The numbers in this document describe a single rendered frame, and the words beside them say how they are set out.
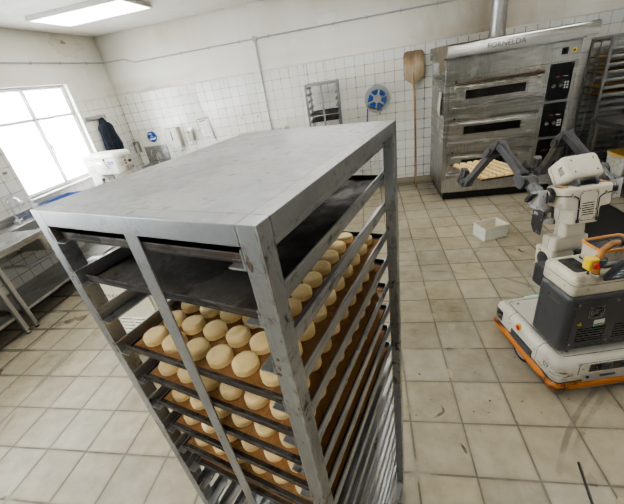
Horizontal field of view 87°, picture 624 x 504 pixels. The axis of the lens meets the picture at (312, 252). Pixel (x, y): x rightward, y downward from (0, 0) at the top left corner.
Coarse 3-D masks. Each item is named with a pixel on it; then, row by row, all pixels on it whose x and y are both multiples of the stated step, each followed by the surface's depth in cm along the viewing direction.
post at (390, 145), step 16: (384, 144) 85; (384, 160) 87; (384, 176) 90; (400, 320) 115; (400, 336) 118; (400, 352) 121; (400, 368) 124; (400, 384) 127; (400, 400) 132; (400, 416) 137; (400, 432) 142; (400, 448) 148; (400, 464) 154; (400, 480) 161
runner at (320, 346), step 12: (384, 240) 97; (372, 252) 87; (360, 276) 80; (348, 300) 73; (336, 312) 68; (336, 324) 68; (324, 336) 63; (324, 348) 64; (312, 360) 59; (276, 408) 53
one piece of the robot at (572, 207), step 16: (560, 192) 190; (576, 192) 186; (592, 192) 186; (608, 192) 186; (560, 208) 192; (576, 208) 189; (592, 208) 190; (560, 224) 203; (576, 224) 200; (544, 240) 214; (560, 240) 205; (576, 240) 205; (544, 256) 216; (560, 256) 209
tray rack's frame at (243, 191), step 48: (240, 144) 86; (288, 144) 76; (336, 144) 67; (96, 192) 61; (144, 192) 56; (192, 192) 51; (240, 192) 47; (288, 192) 44; (48, 240) 59; (192, 240) 41; (240, 240) 37; (96, 288) 65; (288, 336) 44; (288, 384) 48; (192, 480) 96; (240, 480) 80
